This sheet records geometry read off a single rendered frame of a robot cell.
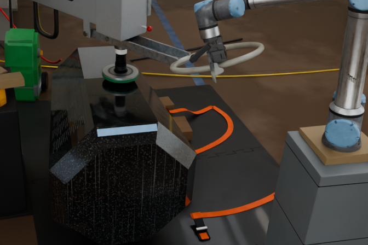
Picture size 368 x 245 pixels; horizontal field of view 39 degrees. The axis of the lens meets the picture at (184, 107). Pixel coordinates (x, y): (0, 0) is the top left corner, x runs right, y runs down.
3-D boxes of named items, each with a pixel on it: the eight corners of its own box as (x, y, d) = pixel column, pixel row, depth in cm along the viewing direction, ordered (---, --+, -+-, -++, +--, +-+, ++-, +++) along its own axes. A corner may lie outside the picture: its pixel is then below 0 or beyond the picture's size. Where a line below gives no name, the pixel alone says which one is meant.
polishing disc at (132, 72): (97, 76, 306) (97, 74, 306) (110, 63, 324) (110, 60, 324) (131, 82, 302) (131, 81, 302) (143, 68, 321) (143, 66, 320)
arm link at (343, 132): (360, 135, 244) (389, -26, 210) (357, 153, 229) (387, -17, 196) (326, 129, 248) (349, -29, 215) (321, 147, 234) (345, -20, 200)
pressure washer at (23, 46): (9, 83, 476) (0, -10, 433) (49, 85, 480) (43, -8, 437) (1, 102, 445) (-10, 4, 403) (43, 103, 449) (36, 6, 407)
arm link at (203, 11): (209, 0, 229) (189, 4, 233) (216, 28, 232) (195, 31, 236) (216, -4, 237) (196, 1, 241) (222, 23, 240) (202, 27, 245)
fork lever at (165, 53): (80, 36, 309) (80, 28, 307) (103, 28, 323) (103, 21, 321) (172, 69, 274) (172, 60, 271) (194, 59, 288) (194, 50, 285)
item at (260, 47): (151, 77, 264) (149, 71, 263) (206, 51, 299) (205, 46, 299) (230, 71, 232) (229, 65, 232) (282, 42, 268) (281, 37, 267)
